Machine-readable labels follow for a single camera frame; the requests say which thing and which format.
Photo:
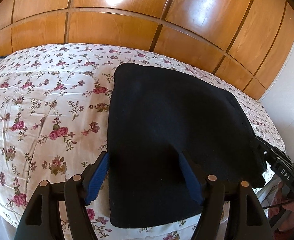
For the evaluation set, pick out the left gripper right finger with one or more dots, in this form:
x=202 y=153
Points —
x=245 y=216

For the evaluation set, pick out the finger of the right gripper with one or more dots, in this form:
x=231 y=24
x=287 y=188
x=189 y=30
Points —
x=271 y=154

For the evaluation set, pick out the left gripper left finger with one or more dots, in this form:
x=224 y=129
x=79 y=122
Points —
x=42 y=216

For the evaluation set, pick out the black pants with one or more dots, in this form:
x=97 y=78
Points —
x=155 y=115

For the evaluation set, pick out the person's right hand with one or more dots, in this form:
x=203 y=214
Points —
x=279 y=198

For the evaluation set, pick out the floral bedspread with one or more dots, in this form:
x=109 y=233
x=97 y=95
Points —
x=54 y=102

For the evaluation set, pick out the wooden wardrobe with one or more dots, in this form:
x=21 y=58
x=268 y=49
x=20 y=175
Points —
x=243 y=42

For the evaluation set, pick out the white bed frame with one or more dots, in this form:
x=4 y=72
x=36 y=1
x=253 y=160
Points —
x=266 y=195

